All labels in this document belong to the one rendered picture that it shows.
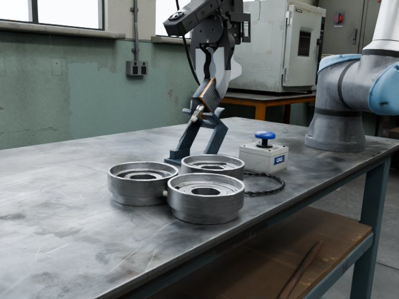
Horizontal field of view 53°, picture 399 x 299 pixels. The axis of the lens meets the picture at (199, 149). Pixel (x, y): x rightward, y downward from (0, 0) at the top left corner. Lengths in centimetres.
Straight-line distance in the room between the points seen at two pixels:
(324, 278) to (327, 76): 48
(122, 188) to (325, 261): 60
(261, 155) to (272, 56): 216
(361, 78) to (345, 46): 356
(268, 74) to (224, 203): 243
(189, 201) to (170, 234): 5
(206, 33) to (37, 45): 162
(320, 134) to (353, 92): 14
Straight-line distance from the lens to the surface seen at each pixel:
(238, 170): 64
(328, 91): 104
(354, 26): 450
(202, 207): 51
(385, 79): 91
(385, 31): 96
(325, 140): 104
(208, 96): 73
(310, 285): 94
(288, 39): 286
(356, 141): 105
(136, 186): 56
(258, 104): 268
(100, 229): 51
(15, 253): 48
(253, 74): 297
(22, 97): 226
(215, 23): 73
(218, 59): 73
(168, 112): 292
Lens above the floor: 100
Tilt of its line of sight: 12 degrees down
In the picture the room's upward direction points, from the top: 2 degrees clockwise
